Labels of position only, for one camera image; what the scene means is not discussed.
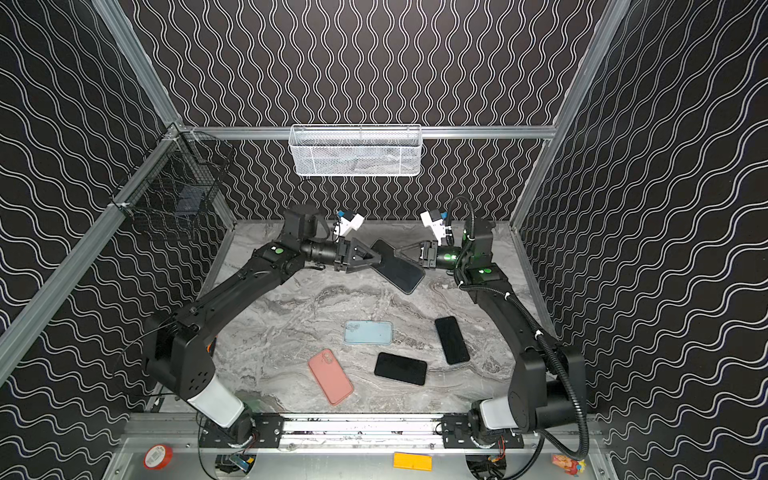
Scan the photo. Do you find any black smartphone near right arm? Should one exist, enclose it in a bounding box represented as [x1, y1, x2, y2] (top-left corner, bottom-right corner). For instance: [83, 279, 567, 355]
[434, 316, 470, 365]

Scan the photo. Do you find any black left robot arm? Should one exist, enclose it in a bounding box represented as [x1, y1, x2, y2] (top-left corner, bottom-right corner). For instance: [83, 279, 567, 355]
[142, 205, 382, 444]

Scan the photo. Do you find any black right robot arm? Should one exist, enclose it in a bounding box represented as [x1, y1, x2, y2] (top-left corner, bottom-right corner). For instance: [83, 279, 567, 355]
[417, 196, 589, 461]

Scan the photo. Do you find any light blue phone case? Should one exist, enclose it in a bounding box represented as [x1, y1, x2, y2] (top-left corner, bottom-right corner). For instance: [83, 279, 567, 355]
[344, 320, 393, 345]

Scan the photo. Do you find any black smartphone lying flat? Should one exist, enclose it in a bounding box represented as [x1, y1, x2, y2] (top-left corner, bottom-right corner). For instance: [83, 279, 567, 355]
[374, 352, 428, 386]

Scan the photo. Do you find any yellow block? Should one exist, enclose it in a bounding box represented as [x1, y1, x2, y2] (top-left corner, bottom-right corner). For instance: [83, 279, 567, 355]
[393, 452, 433, 472]

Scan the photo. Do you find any small colourful toy figure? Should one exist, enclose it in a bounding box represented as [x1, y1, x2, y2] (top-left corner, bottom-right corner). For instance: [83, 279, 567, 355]
[551, 454, 586, 476]

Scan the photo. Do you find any red tape roll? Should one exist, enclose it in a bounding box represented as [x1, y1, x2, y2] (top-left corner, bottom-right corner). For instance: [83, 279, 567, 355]
[143, 444, 173, 470]

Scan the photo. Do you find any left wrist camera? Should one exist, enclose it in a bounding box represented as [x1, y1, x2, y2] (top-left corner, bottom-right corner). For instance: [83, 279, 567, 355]
[333, 210, 365, 238]

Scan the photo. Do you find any white wire mesh basket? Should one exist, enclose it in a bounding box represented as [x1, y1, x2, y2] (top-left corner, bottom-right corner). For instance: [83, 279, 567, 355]
[288, 133, 424, 177]

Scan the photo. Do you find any black wire mesh basket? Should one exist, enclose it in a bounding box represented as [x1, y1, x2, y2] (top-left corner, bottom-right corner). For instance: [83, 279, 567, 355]
[117, 129, 235, 240]

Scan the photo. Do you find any horizontal aluminium back rail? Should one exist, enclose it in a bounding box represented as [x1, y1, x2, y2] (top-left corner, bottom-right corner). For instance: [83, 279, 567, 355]
[182, 124, 556, 141]

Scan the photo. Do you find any left aluminium side rail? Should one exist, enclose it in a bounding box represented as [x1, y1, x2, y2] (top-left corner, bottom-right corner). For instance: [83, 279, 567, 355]
[1, 126, 180, 381]

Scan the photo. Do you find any right aluminium corner post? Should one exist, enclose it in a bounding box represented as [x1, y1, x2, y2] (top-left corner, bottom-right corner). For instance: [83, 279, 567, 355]
[511, 0, 631, 232]

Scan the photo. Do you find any aluminium corner frame post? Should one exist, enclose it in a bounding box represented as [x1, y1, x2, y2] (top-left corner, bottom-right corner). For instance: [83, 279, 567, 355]
[92, 0, 182, 127]

